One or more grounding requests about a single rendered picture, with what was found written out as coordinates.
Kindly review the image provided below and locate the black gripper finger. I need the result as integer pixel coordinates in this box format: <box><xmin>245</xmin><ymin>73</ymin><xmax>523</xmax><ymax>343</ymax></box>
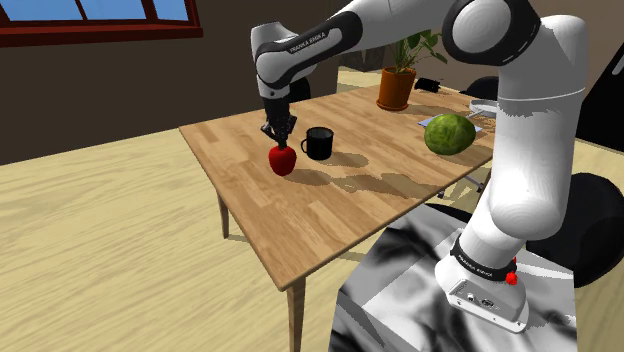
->
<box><xmin>260</xmin><ymin>123</ymin><xmax>280</xmax><ymax>146</ymax></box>
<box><xmin>277</xmin><ymin>116</ymin><xmax>298</xmax><ymax>149</ymax></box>

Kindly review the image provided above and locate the red apple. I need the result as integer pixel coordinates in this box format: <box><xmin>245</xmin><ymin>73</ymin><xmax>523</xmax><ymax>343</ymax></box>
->
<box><xmin>267</xmin><ymin>144</ymin><xmax>298</xmax><ymax>177</ymax></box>

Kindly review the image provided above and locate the black mug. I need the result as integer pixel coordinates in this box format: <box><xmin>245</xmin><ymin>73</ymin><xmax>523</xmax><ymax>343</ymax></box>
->
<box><xmin>300</xmin><ymin>126</ymin><xmax>335</xmax><ymax>162</ymax></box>

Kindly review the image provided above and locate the wooden table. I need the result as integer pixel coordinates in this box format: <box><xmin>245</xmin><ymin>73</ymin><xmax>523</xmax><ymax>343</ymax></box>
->
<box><xmin>178</xmin><ymin>83</ymin><xmax>499</xmax><ymax>352</ymax></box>

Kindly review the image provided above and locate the potted plant in orange pot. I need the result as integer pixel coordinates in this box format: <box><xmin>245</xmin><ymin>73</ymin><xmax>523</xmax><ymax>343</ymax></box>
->
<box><xmin>375</xmin><ymin>29</ymin><xmax>449</xmax><ymax>112</ymax></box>

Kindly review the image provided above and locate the light blue flat sheet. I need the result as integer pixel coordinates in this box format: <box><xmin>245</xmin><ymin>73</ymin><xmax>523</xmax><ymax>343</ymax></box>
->
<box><xmin>418</xmin><ymin>114</ymin><xmax>484</xmax><ymax>134</ymax></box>

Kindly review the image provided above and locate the small black device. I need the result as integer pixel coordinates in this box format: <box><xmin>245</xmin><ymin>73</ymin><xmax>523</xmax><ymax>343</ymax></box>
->
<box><xmin>414</xmin><ymin>76</ymin><xmax>443</xmax><ymax>93</ymax></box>

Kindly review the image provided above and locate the green melon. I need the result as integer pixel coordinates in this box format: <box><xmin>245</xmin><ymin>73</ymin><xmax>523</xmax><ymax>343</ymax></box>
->
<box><xmin>423</xmin><ymin>113</ymin><xmax>477</xmax><ymax>157</ymax></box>

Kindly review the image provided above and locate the red framed window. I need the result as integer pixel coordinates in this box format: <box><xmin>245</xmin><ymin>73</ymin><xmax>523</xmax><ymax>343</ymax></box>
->
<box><xmin>0</xmin><ymin>0</ymin><xmax>204</xmax><ymax>48</ymax></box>

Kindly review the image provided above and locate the grey round plate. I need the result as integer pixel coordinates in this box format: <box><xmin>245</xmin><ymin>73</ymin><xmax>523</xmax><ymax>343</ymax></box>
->
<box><xmin>468</xmin><ymin>98</ymin><xmax>500</xmax><ymax>118</ymax></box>

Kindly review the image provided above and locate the grey marbled robot stand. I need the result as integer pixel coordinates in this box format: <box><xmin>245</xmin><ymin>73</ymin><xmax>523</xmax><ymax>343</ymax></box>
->
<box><xmin>328</xmin><ymin>203</ymin><xmax>578</xmax><ymax>352</ymax></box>

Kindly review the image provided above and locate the black office chair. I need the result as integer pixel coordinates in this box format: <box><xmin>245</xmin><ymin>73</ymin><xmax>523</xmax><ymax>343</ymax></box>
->
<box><xmin>424</xmin><ymin>75</ymin><xmax>624</xmax><ymax>289</ymax></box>

